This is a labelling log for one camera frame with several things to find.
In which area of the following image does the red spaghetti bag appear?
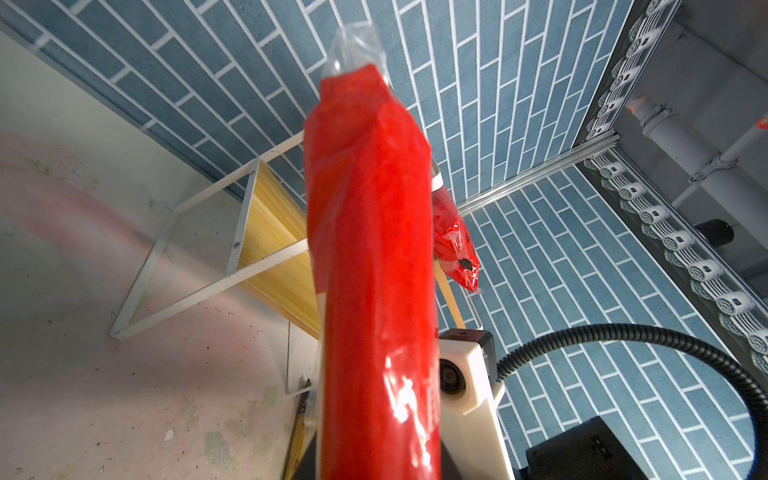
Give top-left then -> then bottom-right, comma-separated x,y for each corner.
431,160 -> 480,293
304,22 -> 441,479

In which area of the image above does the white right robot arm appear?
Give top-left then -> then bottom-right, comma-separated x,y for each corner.
439,324 -> 767,479

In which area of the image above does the wooden two-tier shelf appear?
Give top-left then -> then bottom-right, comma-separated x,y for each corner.
109,130 -> 481,397

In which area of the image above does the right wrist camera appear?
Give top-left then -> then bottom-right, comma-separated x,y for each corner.
439,329 -> 514,479

